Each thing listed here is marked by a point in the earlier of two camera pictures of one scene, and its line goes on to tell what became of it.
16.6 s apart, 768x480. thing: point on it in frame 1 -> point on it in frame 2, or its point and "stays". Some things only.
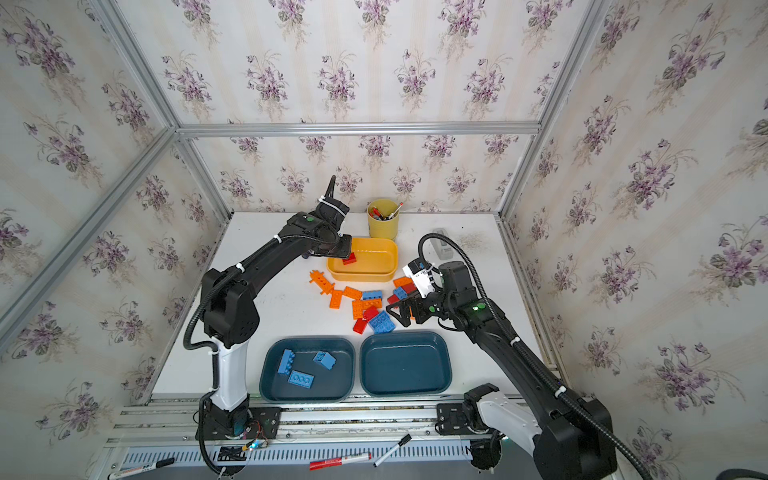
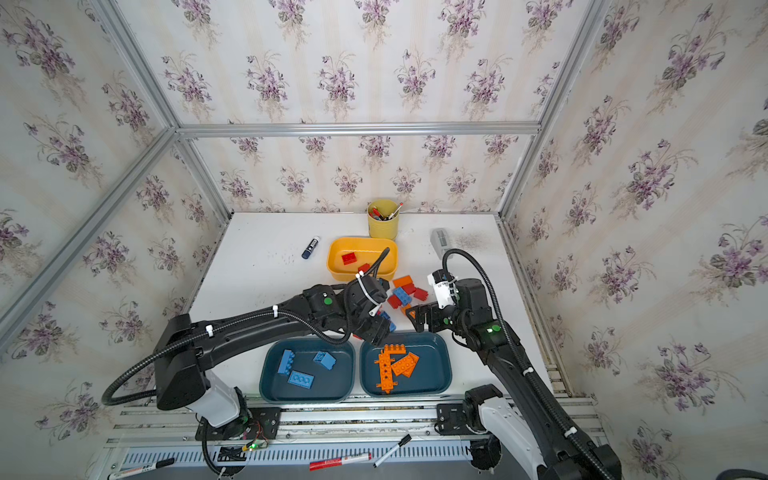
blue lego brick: x=286 y=362 stays
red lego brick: x=350 y=259 stays
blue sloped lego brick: x=324 y=358 stays
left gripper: x=330 y=207 -> x=372 y=324
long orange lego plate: x=323 y=284 -> x=387 y=382
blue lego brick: x=301 y=379 stays
